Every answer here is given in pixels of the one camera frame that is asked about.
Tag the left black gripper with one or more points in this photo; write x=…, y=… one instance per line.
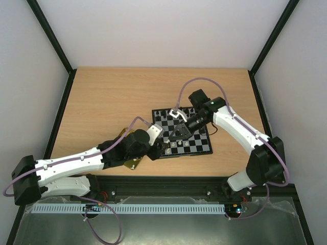
x=157, y=150

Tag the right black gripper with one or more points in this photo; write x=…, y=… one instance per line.
x=185, y=126

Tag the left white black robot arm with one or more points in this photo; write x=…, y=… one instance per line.
x=36, y=179

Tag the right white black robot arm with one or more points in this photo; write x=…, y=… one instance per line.
x=266, y=154

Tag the black grey chess board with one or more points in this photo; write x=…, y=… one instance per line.
x=198, y=144

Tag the black chess pieces row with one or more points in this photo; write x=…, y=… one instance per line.
x=163, y=114

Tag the gold metal tray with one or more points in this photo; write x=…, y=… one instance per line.
x=135, y=161

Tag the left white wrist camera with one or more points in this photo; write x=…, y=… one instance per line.
x=154, y=132

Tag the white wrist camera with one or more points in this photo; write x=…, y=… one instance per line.
x=176, y=113
x=154, y=132

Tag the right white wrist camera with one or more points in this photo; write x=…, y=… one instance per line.
x=176, y=113

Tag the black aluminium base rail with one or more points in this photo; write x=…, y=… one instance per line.
x=111, y=188

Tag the light blue slotted cable duct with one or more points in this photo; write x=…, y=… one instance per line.
x=129, y=209

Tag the right black frame post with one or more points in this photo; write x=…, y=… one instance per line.
x=283, y=19

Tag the black frame post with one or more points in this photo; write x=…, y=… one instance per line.
x=40, y=16
x=283, y=19

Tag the left black frame post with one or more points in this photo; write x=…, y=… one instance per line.
x=40, y=16

